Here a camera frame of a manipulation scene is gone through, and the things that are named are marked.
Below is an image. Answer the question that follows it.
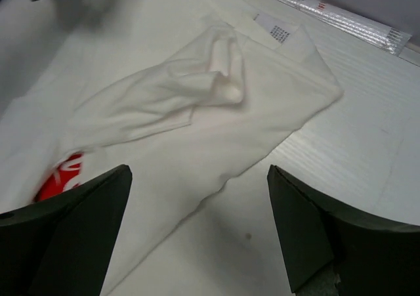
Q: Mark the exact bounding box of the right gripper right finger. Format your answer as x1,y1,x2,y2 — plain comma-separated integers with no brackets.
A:
267,165,419,295

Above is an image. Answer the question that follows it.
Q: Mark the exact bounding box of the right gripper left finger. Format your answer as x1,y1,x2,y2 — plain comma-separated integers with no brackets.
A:
1,165,132,296

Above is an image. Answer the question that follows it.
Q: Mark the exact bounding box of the white Coca-Cola print t-shirt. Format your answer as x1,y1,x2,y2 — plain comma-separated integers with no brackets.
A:
1,0,343,295

